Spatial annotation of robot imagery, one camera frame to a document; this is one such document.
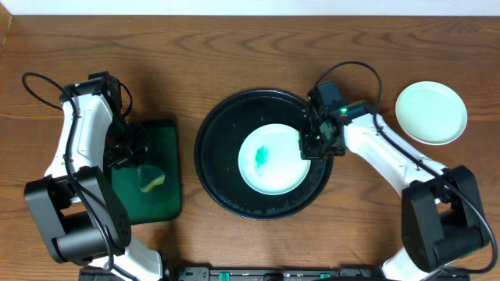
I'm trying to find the green yellow sponge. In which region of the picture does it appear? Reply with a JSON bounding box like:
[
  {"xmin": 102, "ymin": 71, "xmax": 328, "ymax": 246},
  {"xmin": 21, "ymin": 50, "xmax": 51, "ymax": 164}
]
[{"xmin": 137, "ymin": 164, "xmax": 165, "ymax": 193}]

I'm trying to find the mint plate front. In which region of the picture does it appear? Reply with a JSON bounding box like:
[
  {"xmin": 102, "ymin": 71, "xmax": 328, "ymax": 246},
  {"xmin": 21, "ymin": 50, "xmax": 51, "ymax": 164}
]
[{"xmin": 395, "ymin": 81, "xmax": 468, "ymax": 145}]

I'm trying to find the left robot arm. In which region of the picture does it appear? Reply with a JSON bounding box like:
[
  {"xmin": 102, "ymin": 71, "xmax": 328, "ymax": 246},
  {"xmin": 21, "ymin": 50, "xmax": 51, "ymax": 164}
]
[{"xmin": 24, "ymin": 72, "xmax": 164, "ymax": 280}]

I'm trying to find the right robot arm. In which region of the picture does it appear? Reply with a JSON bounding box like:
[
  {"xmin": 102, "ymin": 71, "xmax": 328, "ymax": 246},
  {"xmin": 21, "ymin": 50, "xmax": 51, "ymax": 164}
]
[{"xmin": 299, "ymin": 81, "xmax": 498, "ymax": 280}]

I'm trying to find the black mounting rail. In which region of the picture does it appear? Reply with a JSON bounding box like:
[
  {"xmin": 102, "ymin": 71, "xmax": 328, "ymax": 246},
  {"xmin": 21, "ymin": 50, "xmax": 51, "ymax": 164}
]
[{"xmin": 78, "ymin": 267, "xmax": 470, "ymax": 281}]

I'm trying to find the mint plate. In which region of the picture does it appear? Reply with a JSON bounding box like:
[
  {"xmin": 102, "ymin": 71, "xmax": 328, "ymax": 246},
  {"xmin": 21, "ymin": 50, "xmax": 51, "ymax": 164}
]
[
  {"xmin": 395, "ymin": 81, "xmax": 468, "ymax": 145},
  {"xmin": 237, "ymin": 123, "xmax": 311, "ymax": 196}
]

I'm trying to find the black round tray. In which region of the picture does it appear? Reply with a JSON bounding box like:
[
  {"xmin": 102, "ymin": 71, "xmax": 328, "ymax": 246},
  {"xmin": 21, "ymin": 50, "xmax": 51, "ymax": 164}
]
[{"xmin": 194, "ymin": 88, "xmax": 334, "ymax": 220}]

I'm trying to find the dark green rectangular tray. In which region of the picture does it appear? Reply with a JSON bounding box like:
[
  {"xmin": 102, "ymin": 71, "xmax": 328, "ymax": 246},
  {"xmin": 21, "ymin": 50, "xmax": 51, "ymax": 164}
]
[{"xmin": 111, "ymin": 119, "xmax": 181, "ymax": 225}]

